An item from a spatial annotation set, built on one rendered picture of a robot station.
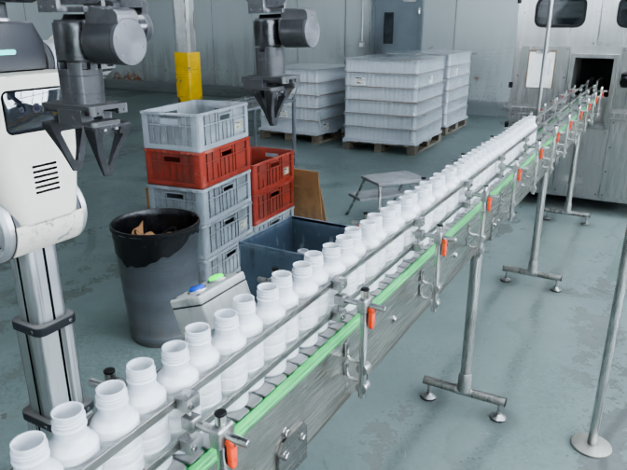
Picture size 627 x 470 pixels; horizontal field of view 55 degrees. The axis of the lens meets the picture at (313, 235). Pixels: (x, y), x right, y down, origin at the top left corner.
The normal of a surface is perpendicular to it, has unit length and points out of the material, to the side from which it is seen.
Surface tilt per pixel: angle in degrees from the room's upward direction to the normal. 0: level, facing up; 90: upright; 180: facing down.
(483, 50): 90
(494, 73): 90
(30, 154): 90
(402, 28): 90
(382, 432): 0
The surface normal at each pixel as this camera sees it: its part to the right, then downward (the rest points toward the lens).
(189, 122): -0.38, 0.30
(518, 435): 0.00, -0.94
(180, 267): 0.70, 0.29
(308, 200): -0.47, 0.46
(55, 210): 0.87, 0.16
